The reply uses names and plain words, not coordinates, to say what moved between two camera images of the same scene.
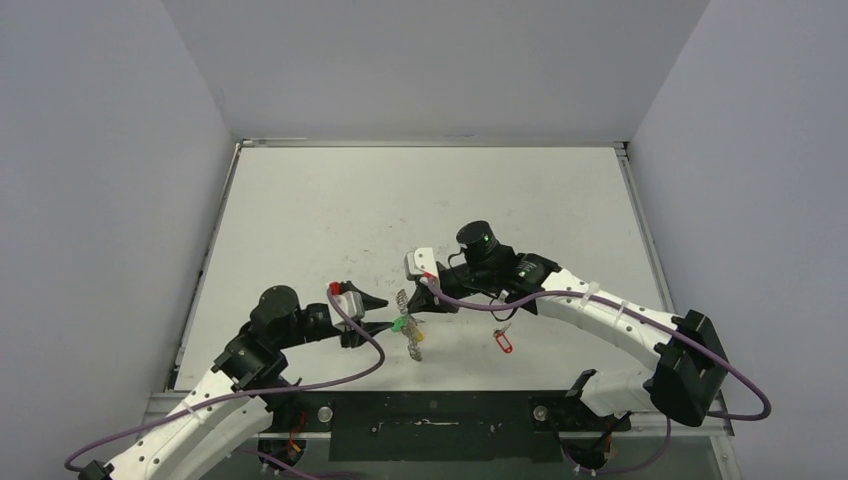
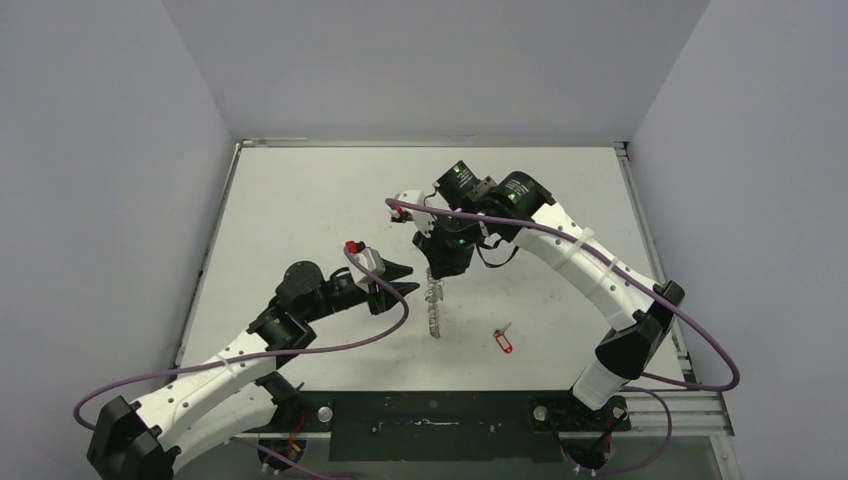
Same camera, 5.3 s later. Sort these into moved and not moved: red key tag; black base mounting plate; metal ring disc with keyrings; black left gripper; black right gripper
Moved: metal ring disc with keyrings; black left gripper; black right gripper
Not moved: red key tag; black base mounting plate
